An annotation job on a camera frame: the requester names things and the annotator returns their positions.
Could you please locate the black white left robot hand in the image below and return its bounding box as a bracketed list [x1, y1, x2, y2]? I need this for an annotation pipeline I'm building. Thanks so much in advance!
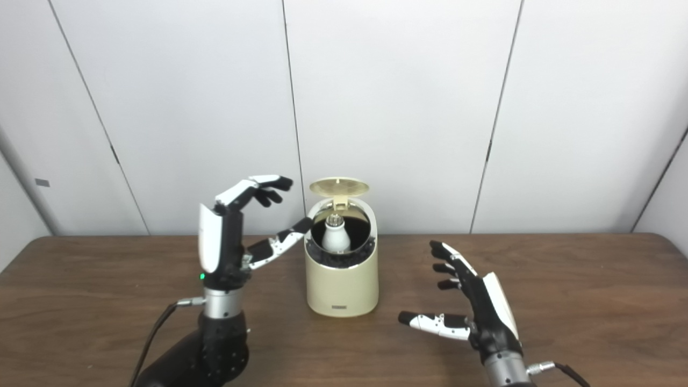
[198, 175, 314, 291]

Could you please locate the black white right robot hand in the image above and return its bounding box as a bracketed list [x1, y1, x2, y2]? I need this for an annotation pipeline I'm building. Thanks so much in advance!
[398, 240, 524, 366]

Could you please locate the small white plastic bottle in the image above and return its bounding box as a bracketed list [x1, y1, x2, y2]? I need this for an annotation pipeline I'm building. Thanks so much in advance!
[321, 213, 352, 253]

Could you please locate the cream-colored lidded bin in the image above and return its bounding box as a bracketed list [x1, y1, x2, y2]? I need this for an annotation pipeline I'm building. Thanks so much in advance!
[304, 178, 379, 318]

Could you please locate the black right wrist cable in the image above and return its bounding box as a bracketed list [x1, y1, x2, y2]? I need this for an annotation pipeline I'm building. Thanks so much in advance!
[527, 361, 592, 387]

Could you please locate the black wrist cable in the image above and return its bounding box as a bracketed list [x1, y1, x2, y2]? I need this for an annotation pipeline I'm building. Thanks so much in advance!
[527, 361, 592, 387]
[129, 297, 207, 387]

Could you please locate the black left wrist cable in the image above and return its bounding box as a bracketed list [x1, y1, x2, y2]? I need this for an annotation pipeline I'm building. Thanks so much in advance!
[129, 297, 207, 387]

